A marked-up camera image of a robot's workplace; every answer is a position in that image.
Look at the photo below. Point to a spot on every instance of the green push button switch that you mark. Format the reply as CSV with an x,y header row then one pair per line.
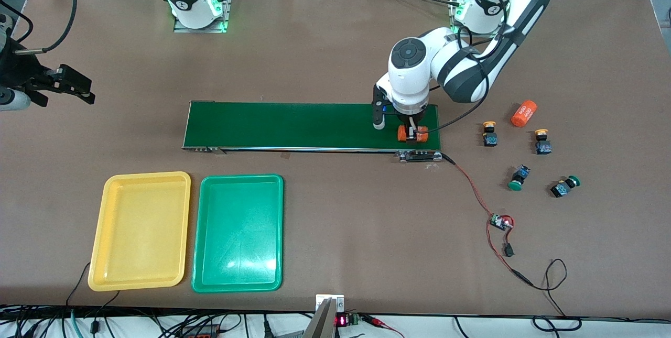
x,y
562,189
520,175

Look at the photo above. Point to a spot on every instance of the red clip leads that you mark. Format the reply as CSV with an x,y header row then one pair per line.
x,y
380,322

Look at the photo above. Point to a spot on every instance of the small green circuit module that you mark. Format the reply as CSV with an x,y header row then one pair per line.
x,y
500,222

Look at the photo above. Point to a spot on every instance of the orange cylinder printed 4680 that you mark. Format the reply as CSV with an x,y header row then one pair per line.
x,y
524,113
401,133

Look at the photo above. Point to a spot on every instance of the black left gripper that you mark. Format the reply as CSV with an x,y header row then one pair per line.
x,y
409,119

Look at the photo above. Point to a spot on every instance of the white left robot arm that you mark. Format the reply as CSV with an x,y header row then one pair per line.
x,y
461,65

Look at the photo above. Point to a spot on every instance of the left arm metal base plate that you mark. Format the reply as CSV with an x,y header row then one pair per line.
x,y
458,31

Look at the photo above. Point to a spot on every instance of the yellow push button switch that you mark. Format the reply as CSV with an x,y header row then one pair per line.
x,y
490,138
543,145

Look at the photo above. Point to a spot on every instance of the green conveyor belt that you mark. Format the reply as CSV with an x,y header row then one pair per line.
x,y
351,139

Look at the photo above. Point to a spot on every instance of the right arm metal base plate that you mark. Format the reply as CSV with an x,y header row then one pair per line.
x,y
199,30

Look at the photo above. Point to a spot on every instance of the red digit display module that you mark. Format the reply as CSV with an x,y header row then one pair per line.
x,y
346,320

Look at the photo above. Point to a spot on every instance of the small metal table bracket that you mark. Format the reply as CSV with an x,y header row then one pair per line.
x,y
338,301

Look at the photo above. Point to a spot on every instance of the orange power strip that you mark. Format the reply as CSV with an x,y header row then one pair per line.
x,y
202,331

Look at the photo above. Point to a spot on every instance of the green plastic tray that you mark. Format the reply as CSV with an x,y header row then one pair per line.
x,y
238,243

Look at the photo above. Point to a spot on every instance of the grey camera stand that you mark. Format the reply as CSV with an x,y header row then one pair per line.
x,y
320,325

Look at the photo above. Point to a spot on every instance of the yellow plastic tray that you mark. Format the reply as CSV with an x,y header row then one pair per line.
x,y
139,233

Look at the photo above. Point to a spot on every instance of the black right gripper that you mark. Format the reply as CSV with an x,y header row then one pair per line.
x,y
22,69

